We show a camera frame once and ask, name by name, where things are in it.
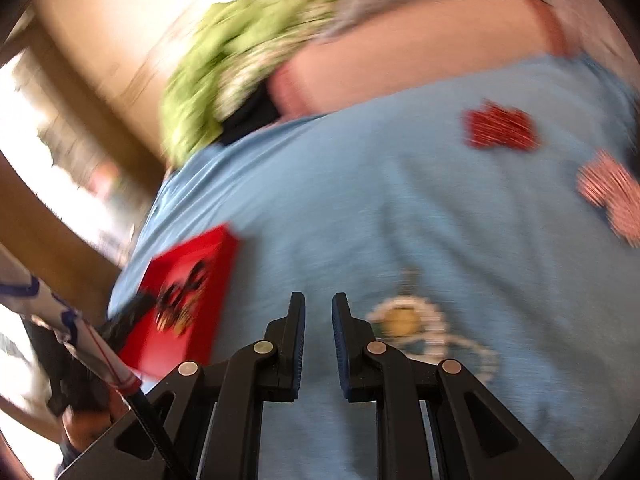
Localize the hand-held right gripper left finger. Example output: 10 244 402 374
55 291 307 480

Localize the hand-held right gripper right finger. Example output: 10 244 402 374
331 292 576 480

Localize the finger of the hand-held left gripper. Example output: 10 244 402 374
101 293 157 355

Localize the pearl necklace with gold pendant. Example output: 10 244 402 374
364 269 502 386

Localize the red jewelry box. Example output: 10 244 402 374
116 223 240 381

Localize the white blue printed cloth sleeve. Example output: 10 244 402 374
0 246 145 395

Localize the blue blanket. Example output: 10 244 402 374
106 54 640 480

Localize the dark red dotted scrunchie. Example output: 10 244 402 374
462 100 543 153

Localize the green floral blanket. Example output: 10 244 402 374
159 0 351 167

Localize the pink pillow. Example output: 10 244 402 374
268 0 581 122

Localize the red white checked scrunchie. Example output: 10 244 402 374
575 149 640 248

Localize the gold chain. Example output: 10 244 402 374
154 305 197 336

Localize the black hair tie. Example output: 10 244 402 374
155 260 211 311

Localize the black ribbed cable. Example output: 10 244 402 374
129 389 187 480

